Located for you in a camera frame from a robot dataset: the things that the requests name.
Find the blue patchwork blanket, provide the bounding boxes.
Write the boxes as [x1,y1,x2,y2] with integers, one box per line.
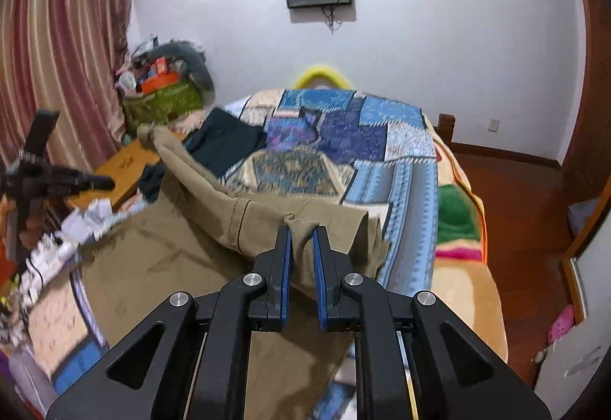
[50,88,440,420]

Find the white crumpled paper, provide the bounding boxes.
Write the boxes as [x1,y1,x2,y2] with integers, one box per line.
[62,198,120,240]

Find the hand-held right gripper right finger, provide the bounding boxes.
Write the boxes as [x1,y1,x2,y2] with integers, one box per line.
[311,225,554,420]

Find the yellow foam headboard pad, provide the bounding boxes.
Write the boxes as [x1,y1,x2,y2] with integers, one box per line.
[292,62,351,91]

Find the cream patterned sheet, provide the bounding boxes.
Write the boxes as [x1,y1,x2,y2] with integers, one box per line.
[26,286,103,383]

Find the white wardrobe sliding door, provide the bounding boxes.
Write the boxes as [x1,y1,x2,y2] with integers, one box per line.
[532,191,611,402]

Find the wooden bed post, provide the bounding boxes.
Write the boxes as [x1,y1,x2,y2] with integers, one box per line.
[436,113,456,146]

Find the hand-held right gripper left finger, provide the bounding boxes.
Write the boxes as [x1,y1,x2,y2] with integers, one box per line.
[45,224,293,420]

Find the dark teal pants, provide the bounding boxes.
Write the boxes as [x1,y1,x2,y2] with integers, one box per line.
[184,107,268,179]

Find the black monitor cable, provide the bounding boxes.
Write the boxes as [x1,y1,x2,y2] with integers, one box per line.
[322,5,342,33]

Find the pile of clothes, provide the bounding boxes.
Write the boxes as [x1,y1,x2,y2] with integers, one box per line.
[128,36,159,68]

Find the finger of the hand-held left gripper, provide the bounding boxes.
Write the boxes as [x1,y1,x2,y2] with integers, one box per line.
[45,166,116,199]

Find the white power strip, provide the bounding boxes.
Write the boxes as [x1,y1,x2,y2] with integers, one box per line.
[21,231,79,280]

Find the khaki pants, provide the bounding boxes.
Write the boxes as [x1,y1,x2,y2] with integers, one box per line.
[71,124,390,420]

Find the striped pink curtain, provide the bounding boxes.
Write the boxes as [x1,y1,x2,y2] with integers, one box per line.
[0,0,144,173]

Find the black cloth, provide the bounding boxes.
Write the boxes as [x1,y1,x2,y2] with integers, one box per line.
[138,163,166,204]

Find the green fabric storage bin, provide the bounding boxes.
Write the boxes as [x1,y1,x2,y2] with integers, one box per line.
[121,81,206,135]

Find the wooden lap table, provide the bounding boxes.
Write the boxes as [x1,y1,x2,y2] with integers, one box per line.
[64,138,165,213]

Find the pink slipper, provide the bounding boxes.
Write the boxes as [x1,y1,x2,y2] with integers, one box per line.
[548,305,575,342]

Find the orange box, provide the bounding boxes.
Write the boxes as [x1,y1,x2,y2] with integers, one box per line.
[141,71,181,94]

